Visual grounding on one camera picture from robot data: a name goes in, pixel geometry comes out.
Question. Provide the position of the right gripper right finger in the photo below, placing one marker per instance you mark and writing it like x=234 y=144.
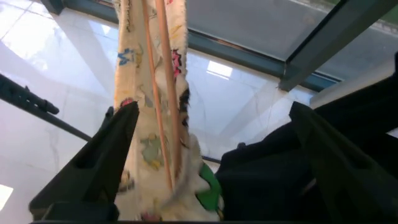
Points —
x=357 y=186

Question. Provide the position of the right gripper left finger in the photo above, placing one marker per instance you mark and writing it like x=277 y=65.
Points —
x=77 y=186

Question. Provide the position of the black garment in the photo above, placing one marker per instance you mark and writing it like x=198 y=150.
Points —
x=264 y=174

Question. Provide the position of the cream printed garment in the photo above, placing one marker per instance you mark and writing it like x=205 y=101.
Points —
x=143 y=93

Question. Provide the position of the pink clothes hanger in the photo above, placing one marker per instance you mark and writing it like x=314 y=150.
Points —
x=169 y=77

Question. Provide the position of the window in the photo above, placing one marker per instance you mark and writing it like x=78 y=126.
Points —
x=280 y=31

